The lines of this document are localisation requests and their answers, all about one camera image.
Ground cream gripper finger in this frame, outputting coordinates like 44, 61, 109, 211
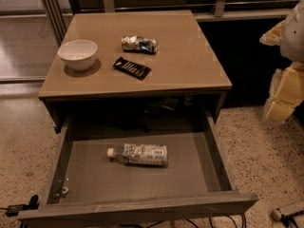
264, 62, 304, 123
259, 21, 284, 46

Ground blue label plastic bottle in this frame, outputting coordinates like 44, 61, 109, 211
107, 143, 168, 167

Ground open grey top drawer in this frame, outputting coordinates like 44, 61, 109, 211
18, 109, 257, 228

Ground white power strip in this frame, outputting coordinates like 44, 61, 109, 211
271, 200, 304, 222

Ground grey wooden cabinet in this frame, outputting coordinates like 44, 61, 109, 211
39, 10, 232, 127

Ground crumpled silver snack bag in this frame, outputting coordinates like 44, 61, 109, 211
122, 35, 158, 54

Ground black snack packet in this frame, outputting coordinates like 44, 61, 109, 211
113, 57, 151, 81

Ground white ceramic bowl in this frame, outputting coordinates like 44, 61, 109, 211
57, 40, 98, 71

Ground metal window railing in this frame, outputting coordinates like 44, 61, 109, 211
42, 0, 300, 42

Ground black power adapter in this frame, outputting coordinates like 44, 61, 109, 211
6, 195, 39, 217

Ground black floor cables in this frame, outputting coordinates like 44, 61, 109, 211
120, 213, 248, 228

